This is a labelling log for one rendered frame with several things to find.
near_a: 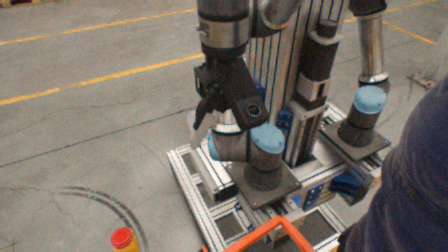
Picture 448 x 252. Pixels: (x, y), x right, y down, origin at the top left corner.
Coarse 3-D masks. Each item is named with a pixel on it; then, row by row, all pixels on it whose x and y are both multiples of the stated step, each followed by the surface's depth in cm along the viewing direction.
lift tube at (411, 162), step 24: (432, 96) 31; (408, 120) 34; (432, 120) 28; (408, 144) 32; (432, 144) 28; (384, 168) 38; (408, 168) 32; (432, 168) 28; (384, 192) 36; (408, 192) 33; (432, 192) 29; (408, 216) 32; (432, 216) 30; (432, 240) 30
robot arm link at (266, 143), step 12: (252, 132) 92; (264, 132) 93; (276, 132) 94; (252, 144) 92; (264, 144) 89; (276, 144) 90; (252, 156) 93; (264, 156) 92; (276, 156) 93; (264, 168) 96
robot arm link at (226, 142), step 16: (256, 0) 78; (256, 16) 77; (256, 32) 80; (224, 112) 89; (224, 128) 90; (208, 144) 93; (224, 144) 91; (240, 144) 92; (224, 160) 95; (240, 160) 94
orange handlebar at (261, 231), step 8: (264, 224) 72; (272, 224) 72; (280, 224) 74; (288, 224) 72; (256, 232) 71; (264, 232) 71; (288, 232) 72; (296, 232) 71; (240, 240) 69; (248, 240) 69; (256, 240) 71; (296, 240) 70; (304, 240) 69; (232, 248) 68; (240, 248) 68; (304, 248) 68; (312, 248) 68
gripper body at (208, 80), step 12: (204, 48) 41; (240, 48) 41; (216, 60) 43; (204, 72) 48; (204, 84) 47; (216, 84) 45; (204, 96) 50; (216, 96) 45; (216, 108) 47; (228, 108) 48
